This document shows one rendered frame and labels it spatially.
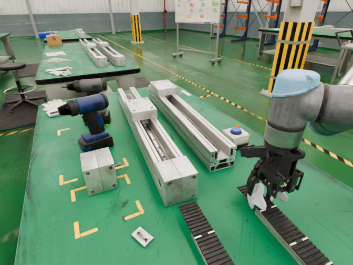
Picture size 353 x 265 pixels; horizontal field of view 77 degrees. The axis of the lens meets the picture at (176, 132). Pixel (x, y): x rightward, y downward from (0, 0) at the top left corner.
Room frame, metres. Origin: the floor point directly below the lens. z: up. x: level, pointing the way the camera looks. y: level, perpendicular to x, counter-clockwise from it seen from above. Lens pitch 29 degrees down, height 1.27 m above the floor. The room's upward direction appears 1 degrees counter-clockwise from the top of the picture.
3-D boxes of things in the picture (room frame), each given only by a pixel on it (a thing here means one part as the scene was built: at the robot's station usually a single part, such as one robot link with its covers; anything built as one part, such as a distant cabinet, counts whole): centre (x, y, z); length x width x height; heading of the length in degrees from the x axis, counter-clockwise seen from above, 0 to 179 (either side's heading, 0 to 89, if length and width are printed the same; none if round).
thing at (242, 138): (0.77, -0.23, 0.81); 0.10 x 0.08 x 0.06; 111
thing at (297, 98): (0.42, -0.24, 1.11); 0.09 x 0.08 x 0.11; 66
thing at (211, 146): (0.99, -0.02, 0.82); 0.80 x 0.10 x 0.09; 21
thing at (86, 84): (1.00, 0.42, 0.89); 0.20 x 0.08 x 0.22; 99
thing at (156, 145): (0.92, 0.16, 0.82); 0.80 x 0.10 x 0.09; 21
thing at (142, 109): (0.92, 0.16, 0.87); 0.16 x 0.11 x 0.07; 21
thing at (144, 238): (0.35, 0.09, 0.78); 0.05 x 0.03 x 0.01; 50
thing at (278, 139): (0.42, -0.24, 1.03); 0.08 x 0.08 x 0.05
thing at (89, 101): (0.75, 0.35, 0.89); 0.20 x 0.08 x 0.22; 128
